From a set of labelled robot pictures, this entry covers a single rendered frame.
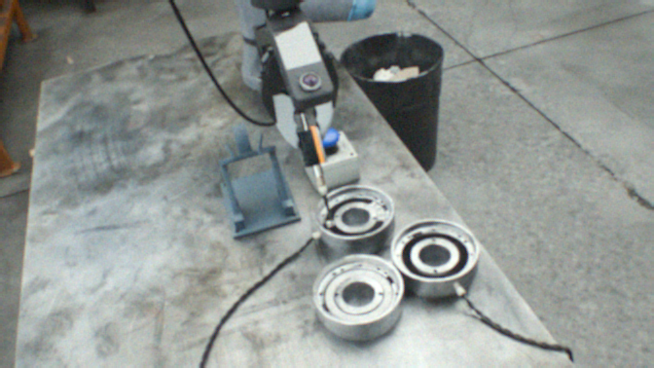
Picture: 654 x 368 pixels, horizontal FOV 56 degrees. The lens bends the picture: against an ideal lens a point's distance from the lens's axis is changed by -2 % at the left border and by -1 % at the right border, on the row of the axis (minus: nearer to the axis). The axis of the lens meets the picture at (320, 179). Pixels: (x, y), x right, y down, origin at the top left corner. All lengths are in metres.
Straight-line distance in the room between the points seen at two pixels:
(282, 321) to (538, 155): 1.66
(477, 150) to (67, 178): 1.56
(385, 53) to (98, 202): 1.40
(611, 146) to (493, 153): 0.41
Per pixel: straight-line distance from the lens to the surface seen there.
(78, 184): 1.10
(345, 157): 0.91
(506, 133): 2.40
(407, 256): 0.77
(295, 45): 0.70
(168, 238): 0.92
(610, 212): 2.11
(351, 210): 0.85
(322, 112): 0.79
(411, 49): 2.19
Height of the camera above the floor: 1.39
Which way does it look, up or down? 39 degrees down
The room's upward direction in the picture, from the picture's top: 10 degrees counter-clockwise
